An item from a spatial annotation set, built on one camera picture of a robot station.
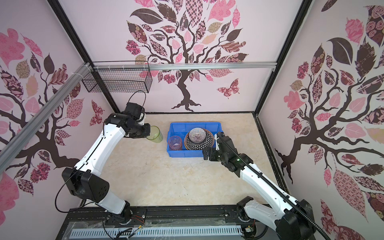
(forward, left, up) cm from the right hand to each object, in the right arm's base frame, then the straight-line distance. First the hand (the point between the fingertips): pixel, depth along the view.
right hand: (210, 149), depth 80 cm
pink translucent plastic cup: (+11, +21, -10) cm, 26 cm away
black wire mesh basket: (+45, +58, +18) cm, 75 cm away
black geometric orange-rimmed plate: (+13, -1, -13) cm, 19 cm away
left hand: (+6, +34, +6) cm, 35 cm away
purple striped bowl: (+16, +7, -9) cm, 20 cm away
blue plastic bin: (+26, +19, -14) cm, 35 cm away
